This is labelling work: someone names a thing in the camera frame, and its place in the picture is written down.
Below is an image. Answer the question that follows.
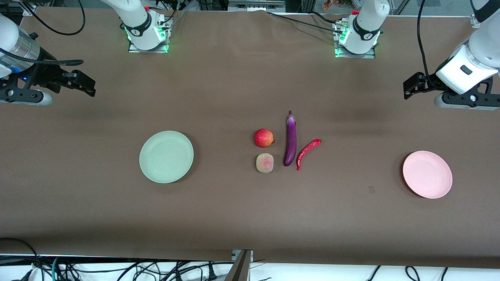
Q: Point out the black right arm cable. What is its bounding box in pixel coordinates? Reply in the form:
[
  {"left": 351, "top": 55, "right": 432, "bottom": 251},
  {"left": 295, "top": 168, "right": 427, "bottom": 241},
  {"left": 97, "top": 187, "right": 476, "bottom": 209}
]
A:
[{"left": 0, "top": 0, "right": 86, "bottom": 66}]

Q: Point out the pale green round plate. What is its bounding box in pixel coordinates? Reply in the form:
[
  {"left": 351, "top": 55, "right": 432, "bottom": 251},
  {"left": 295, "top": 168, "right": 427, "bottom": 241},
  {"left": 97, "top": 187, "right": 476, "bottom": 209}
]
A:
[{"left": 139, "top": 130, "right": 195, "bottom": 184}]

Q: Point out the grey aluminium frame rail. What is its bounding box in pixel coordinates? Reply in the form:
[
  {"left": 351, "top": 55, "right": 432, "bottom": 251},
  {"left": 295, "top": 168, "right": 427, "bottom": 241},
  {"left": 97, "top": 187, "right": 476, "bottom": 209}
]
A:
[{"left": 228, "top": 0, "right": 286, "bottom": 12}]

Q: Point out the orange red background clutter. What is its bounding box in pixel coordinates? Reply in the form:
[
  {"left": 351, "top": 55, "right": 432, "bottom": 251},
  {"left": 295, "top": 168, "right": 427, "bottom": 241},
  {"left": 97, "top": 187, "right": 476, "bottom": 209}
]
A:
[{"left": 322, "top": 0, "right": 354, "bottom": 11}]

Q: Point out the grey metal profile bracket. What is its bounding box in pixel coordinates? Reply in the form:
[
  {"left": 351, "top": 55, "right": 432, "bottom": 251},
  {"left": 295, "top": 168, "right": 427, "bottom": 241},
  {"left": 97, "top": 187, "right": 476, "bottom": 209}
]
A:
[{"left": 225, "top": 250, "right": 254, "bottom": 281}]

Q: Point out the purple eggplant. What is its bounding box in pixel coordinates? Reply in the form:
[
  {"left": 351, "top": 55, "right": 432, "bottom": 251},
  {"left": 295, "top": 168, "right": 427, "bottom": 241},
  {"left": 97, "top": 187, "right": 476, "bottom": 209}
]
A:
[{"left": 283, "top": 110, "right": 298, "bottom": 167}]

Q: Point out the black floor cable loop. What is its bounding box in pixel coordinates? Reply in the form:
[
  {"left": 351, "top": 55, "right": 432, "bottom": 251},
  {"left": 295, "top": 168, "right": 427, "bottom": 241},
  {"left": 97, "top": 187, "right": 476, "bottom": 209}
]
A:
[{"left": 0, "top": 237, "right": 44, "bottom": 281}]

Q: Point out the pink round plate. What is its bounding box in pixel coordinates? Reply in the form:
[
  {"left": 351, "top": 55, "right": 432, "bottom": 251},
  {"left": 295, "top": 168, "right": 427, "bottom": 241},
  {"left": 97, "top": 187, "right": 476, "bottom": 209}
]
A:
[{"left": 403, "top": 151, "right": 453, "bottom": 199}]

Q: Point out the yellow pink peach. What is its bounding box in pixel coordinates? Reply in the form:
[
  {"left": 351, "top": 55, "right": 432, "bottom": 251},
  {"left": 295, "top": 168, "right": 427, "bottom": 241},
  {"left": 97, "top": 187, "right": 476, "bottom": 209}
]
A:
[{"left": 256, "top": 153, "right": 274, "bottom": 173}]

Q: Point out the brown table cover sheet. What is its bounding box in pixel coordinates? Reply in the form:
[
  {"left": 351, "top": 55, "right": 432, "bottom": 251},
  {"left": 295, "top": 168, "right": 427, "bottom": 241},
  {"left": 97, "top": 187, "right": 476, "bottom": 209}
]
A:
[{"left": 0, "top": 7, "right": 500, "bottom": 270}]

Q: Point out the red pomegranate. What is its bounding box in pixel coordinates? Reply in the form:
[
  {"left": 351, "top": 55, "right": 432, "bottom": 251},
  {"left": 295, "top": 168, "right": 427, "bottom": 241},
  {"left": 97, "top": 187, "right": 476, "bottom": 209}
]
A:
[{"left": 254, "top": 128, "right": 275, "bottom": 148}]

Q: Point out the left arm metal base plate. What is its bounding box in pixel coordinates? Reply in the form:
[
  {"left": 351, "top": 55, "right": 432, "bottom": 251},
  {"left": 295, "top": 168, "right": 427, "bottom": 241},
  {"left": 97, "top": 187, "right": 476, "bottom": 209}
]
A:
[{"left": 332, "top": 21, "right": 377, "bottom": 59}]

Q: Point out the red chili pepper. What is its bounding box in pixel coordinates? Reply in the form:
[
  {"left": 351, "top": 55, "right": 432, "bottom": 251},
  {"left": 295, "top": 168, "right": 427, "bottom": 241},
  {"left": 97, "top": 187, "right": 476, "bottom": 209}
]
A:
[{"left": 296, "top": 138, "right": 322, "bottom": 171}]

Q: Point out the black cable to arm base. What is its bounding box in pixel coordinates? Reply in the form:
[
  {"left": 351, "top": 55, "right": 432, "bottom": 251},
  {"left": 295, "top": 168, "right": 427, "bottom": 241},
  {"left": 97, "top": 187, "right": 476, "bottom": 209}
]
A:
[
  {"left": 309, "top": 11, "right": 341, "bottom": 25},
  {"left": 267, "top": 11, "right": 345, "bottom": 35}
]

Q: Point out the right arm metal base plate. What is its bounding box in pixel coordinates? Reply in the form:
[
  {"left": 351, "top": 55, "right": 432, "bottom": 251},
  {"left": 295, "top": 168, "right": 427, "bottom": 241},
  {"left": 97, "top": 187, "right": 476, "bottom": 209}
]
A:
[{"left": 128, "top": 15, "right": 173, "bottom": 53}]

